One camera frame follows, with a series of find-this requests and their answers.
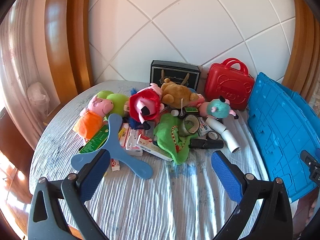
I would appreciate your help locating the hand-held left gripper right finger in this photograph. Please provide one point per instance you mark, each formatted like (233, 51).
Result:
(226, 177)

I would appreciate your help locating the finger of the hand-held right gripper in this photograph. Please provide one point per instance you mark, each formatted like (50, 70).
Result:
(311, 161)

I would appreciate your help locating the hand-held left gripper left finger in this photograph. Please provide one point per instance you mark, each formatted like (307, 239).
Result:
(93, 177)

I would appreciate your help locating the blue three-arm foam boomerang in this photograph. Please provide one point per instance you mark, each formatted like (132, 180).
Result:
(112, 140)

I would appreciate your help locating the blue plastic crate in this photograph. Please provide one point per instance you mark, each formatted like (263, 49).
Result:
(275, 120)

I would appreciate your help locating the green crocodile plush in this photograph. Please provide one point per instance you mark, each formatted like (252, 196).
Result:
(167, 132)

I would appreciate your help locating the cloth-covered round desktop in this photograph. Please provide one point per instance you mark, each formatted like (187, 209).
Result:
(150, 200)

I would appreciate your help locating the small red white box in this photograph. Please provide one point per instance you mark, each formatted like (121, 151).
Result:
(115, 165)

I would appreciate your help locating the black flashlight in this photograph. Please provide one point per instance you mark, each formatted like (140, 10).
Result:
(207, 143)

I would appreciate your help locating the green carton box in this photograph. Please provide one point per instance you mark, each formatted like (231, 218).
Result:
(96, 138)

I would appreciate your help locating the small black tape roll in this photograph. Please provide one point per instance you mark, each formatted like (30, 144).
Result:
(208, 135)

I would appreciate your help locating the pink and white box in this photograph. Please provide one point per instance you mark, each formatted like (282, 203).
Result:
(127, 137)

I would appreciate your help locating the pink pig plush orange dress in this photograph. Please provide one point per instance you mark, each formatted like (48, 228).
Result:
(90, 122)

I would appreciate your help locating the white printed packet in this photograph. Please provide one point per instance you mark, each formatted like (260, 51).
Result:
(203, 126)

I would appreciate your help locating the white medicine box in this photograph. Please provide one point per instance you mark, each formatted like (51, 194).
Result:
(150, 147)

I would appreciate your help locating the blue bristle brush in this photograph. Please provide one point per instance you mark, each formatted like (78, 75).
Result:
(128, 122)

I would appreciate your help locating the clear tape roll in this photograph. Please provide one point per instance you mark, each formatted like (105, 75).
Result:
(183, 127)

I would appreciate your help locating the pink plush with teal hat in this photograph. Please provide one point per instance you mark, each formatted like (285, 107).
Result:
(217, 107)

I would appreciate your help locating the small green box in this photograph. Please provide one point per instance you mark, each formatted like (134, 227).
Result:
(191, 109)

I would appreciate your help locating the green plush toy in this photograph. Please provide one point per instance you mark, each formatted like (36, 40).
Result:
(116, 102)

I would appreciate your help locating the small white bottle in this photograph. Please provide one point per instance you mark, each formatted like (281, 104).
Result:
(175, 113)

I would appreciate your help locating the pink plush with red hood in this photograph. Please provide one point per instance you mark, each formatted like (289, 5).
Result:
(142, 102)

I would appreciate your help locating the red toy suitcase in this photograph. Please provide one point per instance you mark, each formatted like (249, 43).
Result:
(225, 87)

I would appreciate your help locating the white plastic bag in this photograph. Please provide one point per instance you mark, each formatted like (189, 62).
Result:
(37, 96)

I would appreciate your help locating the brown bear plush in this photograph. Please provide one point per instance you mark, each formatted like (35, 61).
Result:
(175, 92)

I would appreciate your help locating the black gift box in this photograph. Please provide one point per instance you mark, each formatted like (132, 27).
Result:
(175, 73)

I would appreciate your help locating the pale curtain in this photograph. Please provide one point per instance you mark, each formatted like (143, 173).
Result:
(20, 67)

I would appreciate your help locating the wooden wall frame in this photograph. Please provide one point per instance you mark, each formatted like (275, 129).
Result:
(75, 42)
(300, 42)

